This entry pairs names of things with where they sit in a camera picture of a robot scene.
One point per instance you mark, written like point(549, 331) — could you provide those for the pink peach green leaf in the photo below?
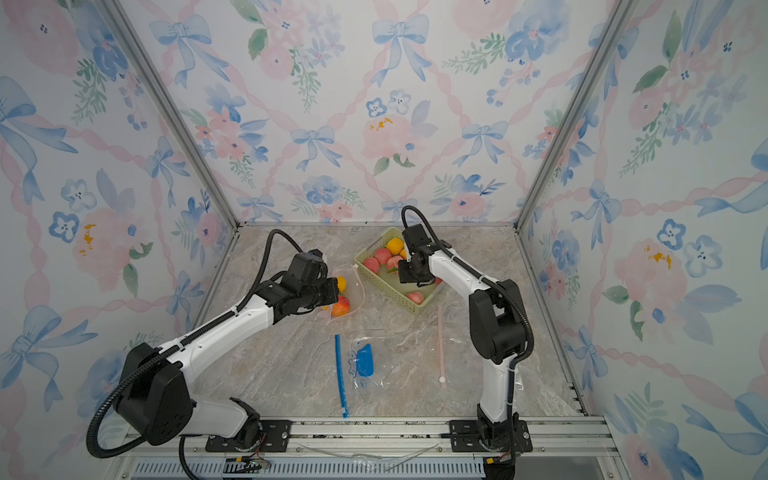
point(393, 262)

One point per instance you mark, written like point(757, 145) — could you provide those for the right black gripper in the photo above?
point(404, 276)

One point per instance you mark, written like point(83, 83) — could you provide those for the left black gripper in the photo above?
point(332, 284)

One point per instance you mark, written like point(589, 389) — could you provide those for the blue zipper clear bag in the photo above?
point(364, 364)

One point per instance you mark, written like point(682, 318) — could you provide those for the pink peach upper left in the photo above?
point(382, 255)

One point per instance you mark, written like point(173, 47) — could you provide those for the pink peach bottom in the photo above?
point(416, 297)

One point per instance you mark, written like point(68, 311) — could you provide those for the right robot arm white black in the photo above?
point(499, 329)

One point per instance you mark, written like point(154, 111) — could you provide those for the light green plastic basket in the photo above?
point(388, 281)

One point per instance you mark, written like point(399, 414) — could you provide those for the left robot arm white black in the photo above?
point(153, 394)

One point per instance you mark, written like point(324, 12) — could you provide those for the yellow peach top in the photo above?
point(395, 246)

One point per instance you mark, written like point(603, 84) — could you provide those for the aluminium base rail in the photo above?
point(579, 447)

